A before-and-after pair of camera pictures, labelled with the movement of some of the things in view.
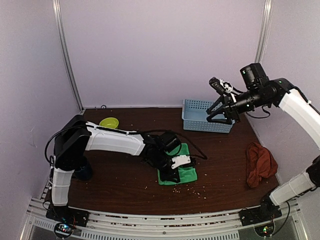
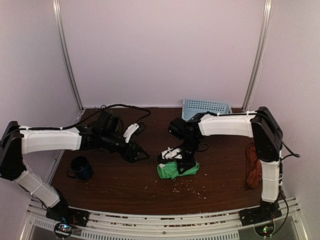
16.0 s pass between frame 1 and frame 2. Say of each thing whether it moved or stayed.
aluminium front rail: stayed
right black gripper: moved
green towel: moved
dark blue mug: stayed
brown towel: stayed
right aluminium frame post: stayed
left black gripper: moved
